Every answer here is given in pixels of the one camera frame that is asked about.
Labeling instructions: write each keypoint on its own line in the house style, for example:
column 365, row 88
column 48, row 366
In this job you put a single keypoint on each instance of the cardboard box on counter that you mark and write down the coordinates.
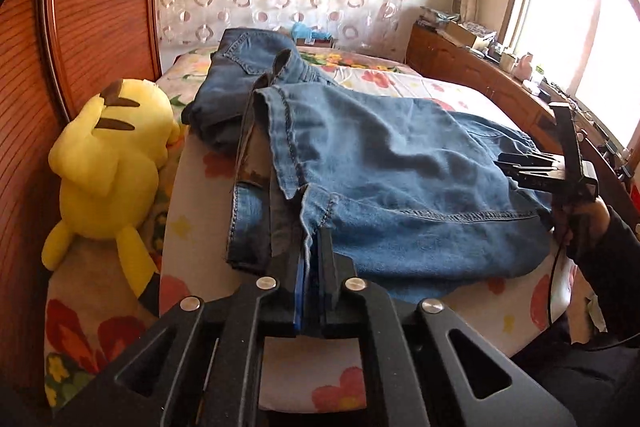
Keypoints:
column 472, row 35

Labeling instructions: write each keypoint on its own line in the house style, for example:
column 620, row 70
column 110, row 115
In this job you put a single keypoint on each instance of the pink figurine on counter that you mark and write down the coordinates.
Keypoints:
column 524, row 69

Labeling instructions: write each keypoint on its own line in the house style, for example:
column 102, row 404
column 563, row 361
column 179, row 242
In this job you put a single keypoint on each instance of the wooden cabinet counter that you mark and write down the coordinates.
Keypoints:
column 435, row 57

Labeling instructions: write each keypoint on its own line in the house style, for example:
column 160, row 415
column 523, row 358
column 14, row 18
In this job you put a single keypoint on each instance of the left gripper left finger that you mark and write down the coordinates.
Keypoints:
column 198, row 365

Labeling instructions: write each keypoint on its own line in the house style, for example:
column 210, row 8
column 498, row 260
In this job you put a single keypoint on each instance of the window with wooden frame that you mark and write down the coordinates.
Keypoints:
column 585, row 50

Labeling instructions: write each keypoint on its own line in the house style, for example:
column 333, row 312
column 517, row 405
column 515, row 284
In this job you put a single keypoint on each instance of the yellow pikachu plush toy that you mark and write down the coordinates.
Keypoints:
column 109, row 159

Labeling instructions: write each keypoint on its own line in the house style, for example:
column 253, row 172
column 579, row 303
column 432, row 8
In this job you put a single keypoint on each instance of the blue item behind bed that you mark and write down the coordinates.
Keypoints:
column 300, row 31

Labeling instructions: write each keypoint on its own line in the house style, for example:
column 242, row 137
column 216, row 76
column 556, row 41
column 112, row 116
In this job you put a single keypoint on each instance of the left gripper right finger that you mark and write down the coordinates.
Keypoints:
column 422, row 364

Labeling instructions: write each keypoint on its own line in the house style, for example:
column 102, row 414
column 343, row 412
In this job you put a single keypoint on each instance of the blue denim jeans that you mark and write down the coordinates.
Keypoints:
column 408, row 191

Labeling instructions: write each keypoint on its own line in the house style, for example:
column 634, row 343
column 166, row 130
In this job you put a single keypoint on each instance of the wooden louvered wardrobe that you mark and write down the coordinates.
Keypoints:
column 55, row 54

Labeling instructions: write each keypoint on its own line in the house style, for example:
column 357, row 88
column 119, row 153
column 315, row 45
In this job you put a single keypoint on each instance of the right hand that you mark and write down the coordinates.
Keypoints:
column 588, row 221

